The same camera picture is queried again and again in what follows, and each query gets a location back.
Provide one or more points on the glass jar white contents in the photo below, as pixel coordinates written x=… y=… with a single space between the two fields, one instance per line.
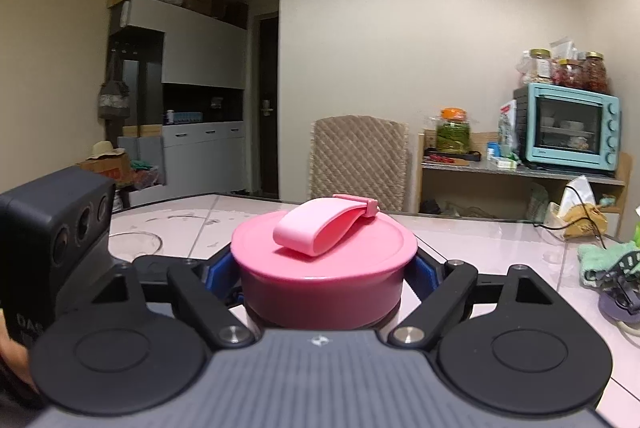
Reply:
x=535 y=66

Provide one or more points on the green white packet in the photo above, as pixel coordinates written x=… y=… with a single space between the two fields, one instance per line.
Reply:
x=507 y=137

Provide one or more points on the Hello Kitty thermos jar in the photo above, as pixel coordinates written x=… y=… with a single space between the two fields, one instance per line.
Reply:
x=259 y=325

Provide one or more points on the person's left hand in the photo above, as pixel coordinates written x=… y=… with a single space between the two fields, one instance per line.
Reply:
x=15 y=360

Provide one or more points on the wooden side shelf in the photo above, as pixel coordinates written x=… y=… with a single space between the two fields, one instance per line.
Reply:
x=505 y=194

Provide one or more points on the green cloth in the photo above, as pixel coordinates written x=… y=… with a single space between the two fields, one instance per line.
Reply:
x=595 y=259

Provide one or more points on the hanging bag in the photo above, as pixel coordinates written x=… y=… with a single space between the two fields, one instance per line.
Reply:
x=113 y=99

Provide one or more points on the pink jar lid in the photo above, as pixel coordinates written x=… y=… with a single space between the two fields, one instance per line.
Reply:
x=332 y=263

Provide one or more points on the paper bag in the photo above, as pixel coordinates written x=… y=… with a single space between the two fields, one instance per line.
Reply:
x=577 y=215

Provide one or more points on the quilted beige chair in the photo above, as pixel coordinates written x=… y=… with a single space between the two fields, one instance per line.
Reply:
x=360 y=155

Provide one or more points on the grey white cabinet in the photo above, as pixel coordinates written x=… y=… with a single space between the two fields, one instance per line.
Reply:
x=185 y=74

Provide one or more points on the teal toaster oven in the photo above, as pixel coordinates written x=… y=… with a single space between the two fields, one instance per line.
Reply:
x=567 y=127

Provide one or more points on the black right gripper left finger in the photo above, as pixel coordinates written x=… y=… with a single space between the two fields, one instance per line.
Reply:
x=139 y=337

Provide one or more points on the orange lid pickle jar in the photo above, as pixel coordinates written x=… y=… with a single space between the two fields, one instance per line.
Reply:
x=453 y=131

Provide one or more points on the clear glass bowl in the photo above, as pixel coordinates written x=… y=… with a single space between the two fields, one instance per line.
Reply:
x=130 y=245

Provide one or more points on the straw hat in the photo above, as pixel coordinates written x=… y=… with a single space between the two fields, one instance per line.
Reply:
x=104 y=149

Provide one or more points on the glass jar dark red contents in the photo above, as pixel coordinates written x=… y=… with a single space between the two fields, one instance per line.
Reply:
x=594 y=75

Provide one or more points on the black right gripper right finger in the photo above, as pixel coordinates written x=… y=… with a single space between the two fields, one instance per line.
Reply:
x=506 y=342

